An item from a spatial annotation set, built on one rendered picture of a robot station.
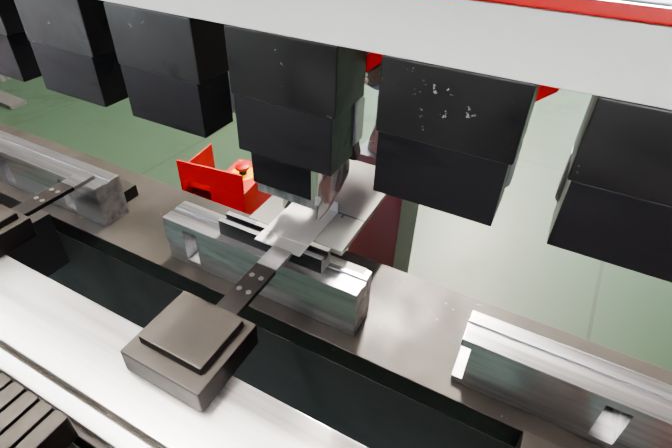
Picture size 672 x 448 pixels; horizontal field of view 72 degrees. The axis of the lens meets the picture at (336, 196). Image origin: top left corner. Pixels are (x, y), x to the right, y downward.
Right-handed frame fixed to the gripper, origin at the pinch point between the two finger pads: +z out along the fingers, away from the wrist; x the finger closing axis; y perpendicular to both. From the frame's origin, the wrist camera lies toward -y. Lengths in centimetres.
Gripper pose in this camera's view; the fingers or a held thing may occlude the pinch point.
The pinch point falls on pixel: (305, 207)
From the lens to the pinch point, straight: 78.3
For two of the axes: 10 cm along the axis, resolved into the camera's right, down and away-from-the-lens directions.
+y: -3.3, -1.4, -9.3
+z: -3.2, 9.5, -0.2
